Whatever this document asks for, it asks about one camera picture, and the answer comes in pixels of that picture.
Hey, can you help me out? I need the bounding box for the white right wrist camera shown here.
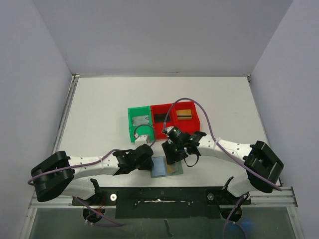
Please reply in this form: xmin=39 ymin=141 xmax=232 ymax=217
xmin=162 ymin=126 xmax=174 ymax=137

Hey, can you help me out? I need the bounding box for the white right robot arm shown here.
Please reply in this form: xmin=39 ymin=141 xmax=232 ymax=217
xmin=162 ymin=126 xmax=284 ymax=204

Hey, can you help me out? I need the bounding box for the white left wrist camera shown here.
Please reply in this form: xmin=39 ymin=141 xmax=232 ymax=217
xmin=135 ymin=134 xmax=150 ymax=147

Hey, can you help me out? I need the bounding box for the red plastic bin middle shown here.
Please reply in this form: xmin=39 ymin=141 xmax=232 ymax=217
xmin=151 ymin=103 xmax=177 ymax=139

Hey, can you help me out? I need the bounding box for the silver VIP card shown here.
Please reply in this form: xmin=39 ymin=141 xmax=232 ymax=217
xmin=132 ymin=115 xmax=150 ymax=126

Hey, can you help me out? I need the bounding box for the green plastic bin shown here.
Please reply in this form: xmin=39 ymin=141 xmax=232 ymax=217
xmin=128 ymin=106 xmax=154 ymax=143

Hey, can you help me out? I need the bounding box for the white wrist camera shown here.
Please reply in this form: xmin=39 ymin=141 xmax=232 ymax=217
xmin=162 ymin=126 xmax=174 ymax=137
xmin=135 ymin=134 xmax=150 ymax=147

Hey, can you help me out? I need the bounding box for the red plastic bin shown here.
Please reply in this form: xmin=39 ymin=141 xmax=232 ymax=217
xmin=173 ymin=101 xmax=200 ymax=134
xmin=151 ymin=103 xmax=177 ymax=139

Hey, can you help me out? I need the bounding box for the red plastic bin right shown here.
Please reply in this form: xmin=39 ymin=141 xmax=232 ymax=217
xmin=173 ymin=101 xmax=200 ymax=134

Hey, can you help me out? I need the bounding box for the black card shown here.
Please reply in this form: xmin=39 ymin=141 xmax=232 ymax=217
xmin=153 ymin=114 xmax=166 ymax=123

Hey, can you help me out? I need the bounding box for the gold card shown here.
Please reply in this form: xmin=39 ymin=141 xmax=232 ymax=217
xmin=166 ymin=164 xmax=178 ymax=174
xmin=176 ymin=109 xmax=192 ymax=120

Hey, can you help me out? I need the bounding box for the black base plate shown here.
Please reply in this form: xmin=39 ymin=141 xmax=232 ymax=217
xmin=84 ymin=186 xmax=239 ymax=219

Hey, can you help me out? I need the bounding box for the grey-green card holder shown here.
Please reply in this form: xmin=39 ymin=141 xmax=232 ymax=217
xmin=150 ymin=156 xmax=183 ymax=178

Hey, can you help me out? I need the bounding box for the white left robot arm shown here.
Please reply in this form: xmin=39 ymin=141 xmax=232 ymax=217
xmin=27 ymin=144 xmax=154 ymax=205

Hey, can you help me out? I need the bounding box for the aluminium frame rail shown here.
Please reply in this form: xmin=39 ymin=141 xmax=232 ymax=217
xmin=18 ymin=74 xmax=102 ymax=239

